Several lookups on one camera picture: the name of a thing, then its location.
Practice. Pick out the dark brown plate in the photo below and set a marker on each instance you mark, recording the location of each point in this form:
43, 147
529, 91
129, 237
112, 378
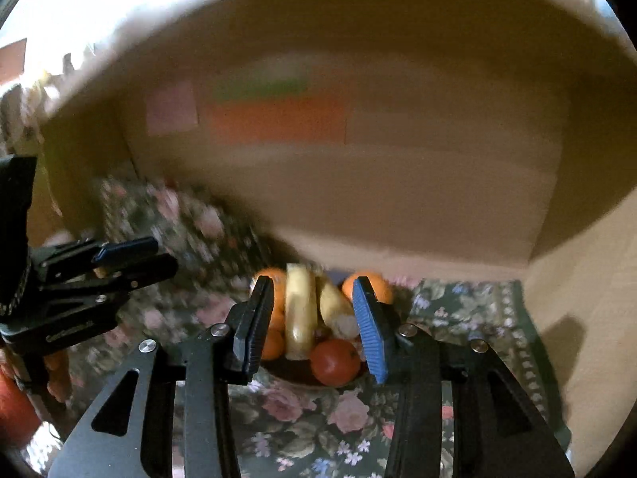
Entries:
293, 374

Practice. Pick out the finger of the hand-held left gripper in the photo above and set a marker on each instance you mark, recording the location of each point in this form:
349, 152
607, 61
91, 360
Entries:
144, 271
124, 250

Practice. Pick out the medium orange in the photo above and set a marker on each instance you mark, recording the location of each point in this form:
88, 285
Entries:
375, 286

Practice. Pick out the person's left forearm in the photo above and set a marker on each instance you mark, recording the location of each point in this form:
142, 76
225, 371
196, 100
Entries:
15, 408

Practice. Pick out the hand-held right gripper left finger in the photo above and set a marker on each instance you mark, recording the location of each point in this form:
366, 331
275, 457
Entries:
256, 323

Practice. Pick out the red apple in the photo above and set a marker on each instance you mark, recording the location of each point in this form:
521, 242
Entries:
336, 362

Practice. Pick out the orange sticky note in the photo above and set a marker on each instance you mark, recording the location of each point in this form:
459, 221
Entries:
276, 120

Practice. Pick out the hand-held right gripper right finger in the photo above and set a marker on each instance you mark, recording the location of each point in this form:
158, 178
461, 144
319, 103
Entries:
371, 331

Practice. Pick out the green sticky note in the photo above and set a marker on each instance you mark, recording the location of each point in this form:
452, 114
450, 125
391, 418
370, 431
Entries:
261, 87

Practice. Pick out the person's left hand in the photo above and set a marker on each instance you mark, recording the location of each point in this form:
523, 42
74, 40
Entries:
57, 376

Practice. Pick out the large orange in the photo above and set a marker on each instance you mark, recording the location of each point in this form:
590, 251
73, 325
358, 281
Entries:
277, 294

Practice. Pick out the pink sticky note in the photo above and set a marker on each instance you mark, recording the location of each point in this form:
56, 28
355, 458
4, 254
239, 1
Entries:
171, 108

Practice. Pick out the small mandarin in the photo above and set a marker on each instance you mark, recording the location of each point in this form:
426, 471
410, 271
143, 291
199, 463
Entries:
273, 344

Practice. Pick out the yellow banana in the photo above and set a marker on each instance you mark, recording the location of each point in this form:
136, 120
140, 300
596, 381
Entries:
336, 306
301, 313

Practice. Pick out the floral tablecloth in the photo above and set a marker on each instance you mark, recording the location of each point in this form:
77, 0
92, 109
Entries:
318, 418

